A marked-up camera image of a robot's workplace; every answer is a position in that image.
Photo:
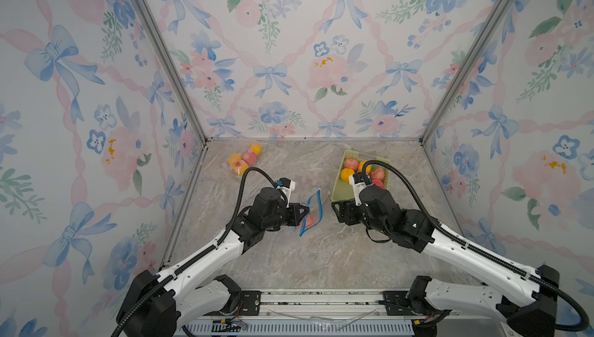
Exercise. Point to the yellow peach with leaf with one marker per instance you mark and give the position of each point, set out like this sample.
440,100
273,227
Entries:
363,166

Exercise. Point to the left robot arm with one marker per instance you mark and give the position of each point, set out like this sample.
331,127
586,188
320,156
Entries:
195,267

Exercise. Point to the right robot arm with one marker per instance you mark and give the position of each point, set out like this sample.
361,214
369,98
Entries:
509,292

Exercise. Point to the blue zipper clear bag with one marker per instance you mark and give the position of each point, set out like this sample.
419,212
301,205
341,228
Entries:
315,204

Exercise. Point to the pink peach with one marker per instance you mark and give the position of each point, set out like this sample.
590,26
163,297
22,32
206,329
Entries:
250,158
309,221

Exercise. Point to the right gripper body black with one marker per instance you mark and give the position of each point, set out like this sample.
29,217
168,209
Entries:
353,213

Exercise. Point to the green plastic basket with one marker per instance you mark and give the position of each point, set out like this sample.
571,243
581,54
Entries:
352,163

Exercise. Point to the pink zipper clear bag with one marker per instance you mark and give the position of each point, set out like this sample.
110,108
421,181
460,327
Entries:
223,160

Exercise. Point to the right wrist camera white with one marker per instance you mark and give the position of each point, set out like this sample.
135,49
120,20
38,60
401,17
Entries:
358,181

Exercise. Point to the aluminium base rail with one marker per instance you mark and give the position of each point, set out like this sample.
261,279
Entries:
324,312

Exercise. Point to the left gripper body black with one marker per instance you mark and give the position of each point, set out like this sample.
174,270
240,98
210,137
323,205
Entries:
290,216

